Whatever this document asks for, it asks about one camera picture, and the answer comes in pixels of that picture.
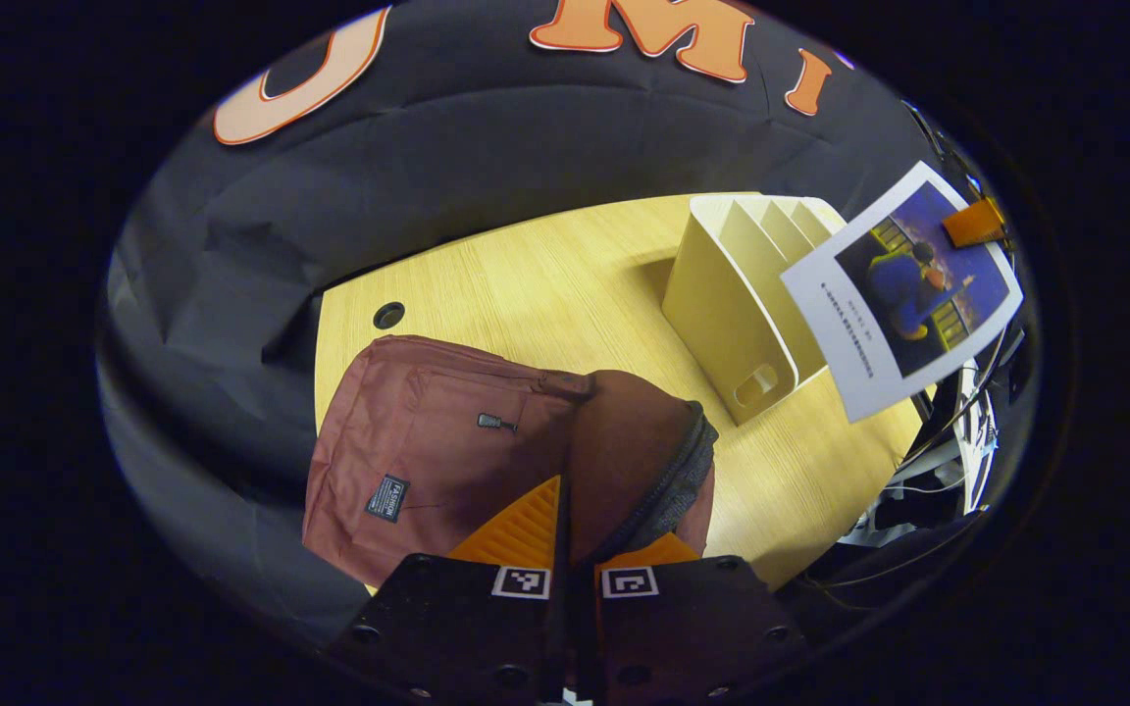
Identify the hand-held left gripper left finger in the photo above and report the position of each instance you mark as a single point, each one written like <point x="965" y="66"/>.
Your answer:
<point x="457" y="628"/>

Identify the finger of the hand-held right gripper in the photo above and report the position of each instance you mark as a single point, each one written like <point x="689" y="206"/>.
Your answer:
<point x="972" y="224"/>

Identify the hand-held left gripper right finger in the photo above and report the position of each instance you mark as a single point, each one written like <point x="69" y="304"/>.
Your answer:
<point x="683" y="628"/>

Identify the blue cover book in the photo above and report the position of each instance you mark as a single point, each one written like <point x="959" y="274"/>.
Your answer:
<point x="898" y="304"/>

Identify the maroon schoolbag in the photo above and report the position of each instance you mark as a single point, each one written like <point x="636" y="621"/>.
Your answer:
<point x="428" y="461"/>

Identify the white bookshelf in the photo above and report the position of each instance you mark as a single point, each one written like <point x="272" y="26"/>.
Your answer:
<point x="722" y="304"/>

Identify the white electronic device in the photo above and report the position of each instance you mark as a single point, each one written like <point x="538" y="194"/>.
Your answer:
<point x="977" y="441"/>

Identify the black backdrop cloth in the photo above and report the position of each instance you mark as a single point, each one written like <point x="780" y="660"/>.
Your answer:
<point x="526" y="157"/>

